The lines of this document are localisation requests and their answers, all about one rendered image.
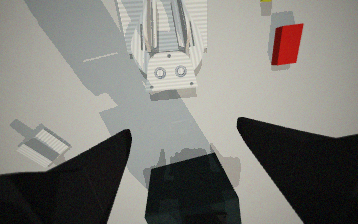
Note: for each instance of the red block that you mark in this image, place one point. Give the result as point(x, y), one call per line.
point(286, 44)

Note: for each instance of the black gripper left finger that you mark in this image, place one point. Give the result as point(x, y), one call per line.
point(81, 190)

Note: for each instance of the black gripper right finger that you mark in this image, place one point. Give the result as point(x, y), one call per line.
point(317, 174)

